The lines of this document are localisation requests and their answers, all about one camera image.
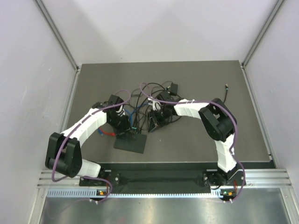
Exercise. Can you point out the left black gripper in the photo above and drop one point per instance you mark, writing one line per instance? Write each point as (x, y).
(126, 126)

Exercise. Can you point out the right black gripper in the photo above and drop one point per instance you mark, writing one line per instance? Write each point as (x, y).
(155, 122)

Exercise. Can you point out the black network switch box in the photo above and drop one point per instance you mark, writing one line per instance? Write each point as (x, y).
(132, 143)

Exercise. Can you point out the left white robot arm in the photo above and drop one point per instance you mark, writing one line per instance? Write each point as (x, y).
(64, 155)

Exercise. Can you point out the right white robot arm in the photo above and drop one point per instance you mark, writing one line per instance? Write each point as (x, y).
(215, 116)

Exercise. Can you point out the dark grey table mat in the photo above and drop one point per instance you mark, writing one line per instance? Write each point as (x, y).
(185, 139)

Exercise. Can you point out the black power adapter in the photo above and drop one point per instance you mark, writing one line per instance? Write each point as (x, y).
(173, 89)

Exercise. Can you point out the grey slotted cable duct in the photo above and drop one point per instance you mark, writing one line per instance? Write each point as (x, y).
(95, 193)

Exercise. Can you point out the aluminium profile rail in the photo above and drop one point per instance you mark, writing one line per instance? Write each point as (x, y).
(254, 178)

